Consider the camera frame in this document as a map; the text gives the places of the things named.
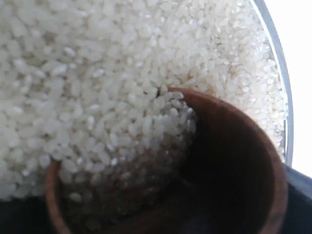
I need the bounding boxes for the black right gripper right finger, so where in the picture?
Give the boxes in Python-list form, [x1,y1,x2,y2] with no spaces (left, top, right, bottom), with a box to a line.
[284,166,312,234]

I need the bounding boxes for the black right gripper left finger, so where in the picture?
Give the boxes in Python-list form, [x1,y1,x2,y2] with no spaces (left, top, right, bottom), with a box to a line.
[0,198,53,234]

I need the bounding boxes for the brown wooden cup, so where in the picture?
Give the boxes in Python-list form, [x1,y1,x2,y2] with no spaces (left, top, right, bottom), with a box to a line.
[44,87,288,234]

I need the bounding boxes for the rice in metal tray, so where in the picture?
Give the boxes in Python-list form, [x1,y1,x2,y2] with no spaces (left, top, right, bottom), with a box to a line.
[0,0,286,216]

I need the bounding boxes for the round metal tray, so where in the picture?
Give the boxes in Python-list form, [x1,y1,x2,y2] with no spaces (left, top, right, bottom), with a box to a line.
[251,0,294,167]

